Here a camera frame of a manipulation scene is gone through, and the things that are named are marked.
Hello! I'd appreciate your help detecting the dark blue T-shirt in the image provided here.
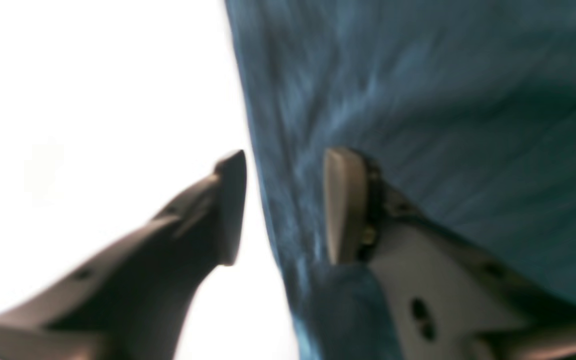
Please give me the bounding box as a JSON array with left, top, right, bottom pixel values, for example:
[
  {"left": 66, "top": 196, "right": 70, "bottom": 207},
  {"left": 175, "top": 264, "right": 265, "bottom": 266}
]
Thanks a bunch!
[{"left": 225, "top": 0, "right": 576, "bottom": 360}]

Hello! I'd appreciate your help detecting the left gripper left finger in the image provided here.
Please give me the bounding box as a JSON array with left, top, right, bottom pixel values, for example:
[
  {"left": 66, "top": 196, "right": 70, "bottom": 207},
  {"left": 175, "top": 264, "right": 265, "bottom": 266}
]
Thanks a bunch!
[{"left": 0, "top": 150, "right": 247, "bottom": 360}]

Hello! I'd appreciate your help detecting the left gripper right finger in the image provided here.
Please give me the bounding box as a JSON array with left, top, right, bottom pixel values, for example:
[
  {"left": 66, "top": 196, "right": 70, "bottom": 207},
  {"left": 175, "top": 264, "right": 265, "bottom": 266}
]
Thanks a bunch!
[{"left": 323, "top": 146, "right": 576, "bottom": 360}]

